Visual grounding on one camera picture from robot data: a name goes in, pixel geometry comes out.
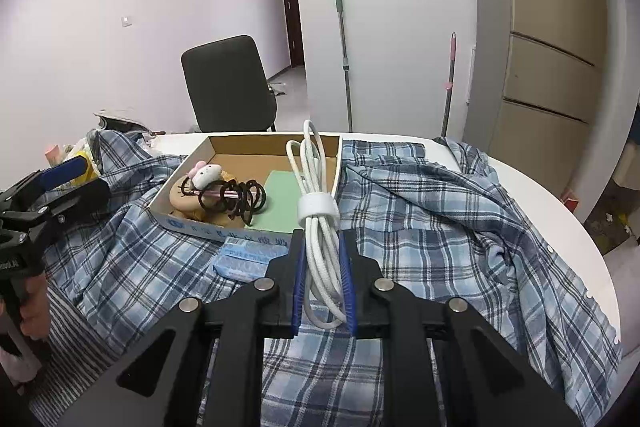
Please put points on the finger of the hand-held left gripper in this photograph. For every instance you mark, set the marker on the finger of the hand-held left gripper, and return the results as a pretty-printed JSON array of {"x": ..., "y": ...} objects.
[
  {"x": 65, "y": 172},
  {"x": 80, "y": 199}
]

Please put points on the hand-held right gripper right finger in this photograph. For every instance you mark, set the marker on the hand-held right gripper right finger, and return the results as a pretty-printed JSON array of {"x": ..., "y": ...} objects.
[{"x": 348, "y": 284}]

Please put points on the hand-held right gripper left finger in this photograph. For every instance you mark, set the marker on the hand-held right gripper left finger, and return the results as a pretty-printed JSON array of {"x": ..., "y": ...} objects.
[{"x": 298, "y": 279}]

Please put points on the green card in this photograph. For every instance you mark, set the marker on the green card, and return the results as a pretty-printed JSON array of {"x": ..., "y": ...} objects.
[{"x": 277, "y": 207}]

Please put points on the white kitty plush charm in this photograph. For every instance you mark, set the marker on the white kitty plush charm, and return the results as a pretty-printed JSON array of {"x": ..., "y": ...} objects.
[{"x": 207, "y": 176}]

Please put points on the cardboard box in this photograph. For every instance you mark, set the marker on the cardboard box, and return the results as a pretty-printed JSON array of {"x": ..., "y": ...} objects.
[{"x": 250, "y": 152}]

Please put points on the person's left hand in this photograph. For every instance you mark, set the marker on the person's left hand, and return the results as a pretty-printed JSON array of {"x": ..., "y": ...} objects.
[{"x": 36, "y": 309}]

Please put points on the yellow bag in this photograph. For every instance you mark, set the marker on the yellow bag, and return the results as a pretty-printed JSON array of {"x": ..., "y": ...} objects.
[{"x": 84, "y": 162}]

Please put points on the pink packet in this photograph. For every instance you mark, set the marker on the pink packet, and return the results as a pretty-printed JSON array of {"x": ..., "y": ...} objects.
[{"x": 52, "y": 154}]

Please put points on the blue tissue packet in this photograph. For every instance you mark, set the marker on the blue tissue packet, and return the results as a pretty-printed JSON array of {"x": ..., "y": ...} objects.
[{"x": 245, "y": 257}]

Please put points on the grey fabric bag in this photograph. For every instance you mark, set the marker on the grey fabric bag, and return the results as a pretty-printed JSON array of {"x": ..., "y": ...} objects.
[{"x": 125, "y": 119}]

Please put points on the blue plaid shirt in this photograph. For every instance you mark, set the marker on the blue plaid shirt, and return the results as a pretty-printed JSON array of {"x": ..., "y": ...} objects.
[{"x": 425, "y": 217}]

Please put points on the grey striped cloth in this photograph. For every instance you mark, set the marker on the grey striped cloth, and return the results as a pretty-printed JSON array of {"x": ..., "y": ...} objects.
[{"x": 75, "y": 357}]

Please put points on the dark grey chair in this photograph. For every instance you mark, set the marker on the dark grey chair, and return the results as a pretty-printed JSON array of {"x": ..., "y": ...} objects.
[{"x": 225, "y": 82}]

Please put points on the grey paper scrap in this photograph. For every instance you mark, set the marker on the grey paper scrap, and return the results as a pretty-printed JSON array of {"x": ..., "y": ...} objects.
[{"x": 277, "y": 89}]

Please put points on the small red box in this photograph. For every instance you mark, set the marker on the small red box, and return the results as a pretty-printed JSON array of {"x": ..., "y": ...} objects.
[{"x": 571, "y": 201}]

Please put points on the dark brown door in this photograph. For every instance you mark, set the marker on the dark brown door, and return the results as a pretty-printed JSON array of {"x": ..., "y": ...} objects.
[{"x": 291, "y": 7}]

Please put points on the white wall switch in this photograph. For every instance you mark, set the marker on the white wall switch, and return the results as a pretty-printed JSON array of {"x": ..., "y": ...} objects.
[{"x": 127, "y": 22}]

